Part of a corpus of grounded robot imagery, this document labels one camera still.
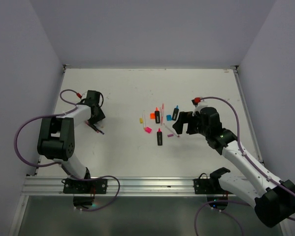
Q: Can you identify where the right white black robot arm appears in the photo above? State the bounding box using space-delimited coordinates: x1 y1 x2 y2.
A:
172 107 295 228

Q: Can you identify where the black orange highlighter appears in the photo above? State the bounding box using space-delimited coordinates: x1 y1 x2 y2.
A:
154 107 161 124

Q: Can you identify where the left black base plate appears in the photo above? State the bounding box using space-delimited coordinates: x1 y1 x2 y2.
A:
62 178 107 194

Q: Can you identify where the black blue highlighter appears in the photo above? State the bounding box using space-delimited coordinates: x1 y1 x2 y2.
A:
172 105 179 120

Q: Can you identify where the dark pen with red tip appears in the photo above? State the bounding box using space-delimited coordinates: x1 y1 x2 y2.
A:
86 123 99 133

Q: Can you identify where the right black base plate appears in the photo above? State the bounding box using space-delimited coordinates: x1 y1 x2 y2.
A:
193 178 232 195

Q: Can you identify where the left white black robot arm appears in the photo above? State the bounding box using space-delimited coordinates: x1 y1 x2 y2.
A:
37 90 105 193

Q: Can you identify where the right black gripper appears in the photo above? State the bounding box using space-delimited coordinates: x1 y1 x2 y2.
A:
172 111 210 136

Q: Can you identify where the pink translucent highlighter pen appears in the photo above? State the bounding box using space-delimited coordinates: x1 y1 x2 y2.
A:
161 103 164 125

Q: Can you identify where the aluminium mounting rail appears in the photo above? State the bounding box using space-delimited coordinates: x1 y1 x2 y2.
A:
21 176 249 197

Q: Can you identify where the white yellow pen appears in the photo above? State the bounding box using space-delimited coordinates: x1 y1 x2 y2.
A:
142 110 146 130

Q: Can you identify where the blue highlighter cap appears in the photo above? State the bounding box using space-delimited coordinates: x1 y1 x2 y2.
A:
166 115 172 121

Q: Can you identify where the white pen pink cap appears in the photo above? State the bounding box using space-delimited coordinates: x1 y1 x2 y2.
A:
164 123 180 138

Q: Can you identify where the orange highlighter cap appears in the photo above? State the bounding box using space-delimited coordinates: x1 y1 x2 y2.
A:
150 113 156 119

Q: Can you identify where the black marker pen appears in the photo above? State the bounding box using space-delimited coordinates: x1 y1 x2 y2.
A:
157 128 163 146

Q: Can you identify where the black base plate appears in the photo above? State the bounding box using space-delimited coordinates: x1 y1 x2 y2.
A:
62 178 107 194
193 178 232 195

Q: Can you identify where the pink highlighter cap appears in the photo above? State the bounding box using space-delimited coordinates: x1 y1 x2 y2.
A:
145 126 152 133

